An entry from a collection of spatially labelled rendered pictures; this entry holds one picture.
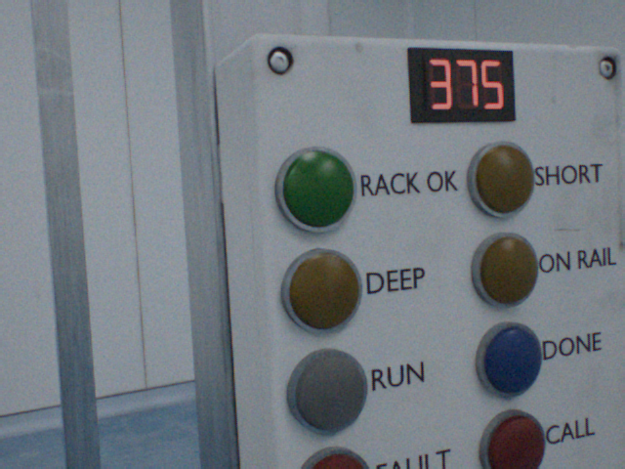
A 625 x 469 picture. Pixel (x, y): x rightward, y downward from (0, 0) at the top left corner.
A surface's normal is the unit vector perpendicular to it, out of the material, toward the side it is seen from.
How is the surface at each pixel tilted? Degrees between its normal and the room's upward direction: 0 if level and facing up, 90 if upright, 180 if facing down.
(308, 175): 88
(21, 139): 90
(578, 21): 90
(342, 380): 88
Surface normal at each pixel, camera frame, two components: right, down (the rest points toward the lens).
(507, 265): 0.36, 0.00
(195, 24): -0.91, 0.07
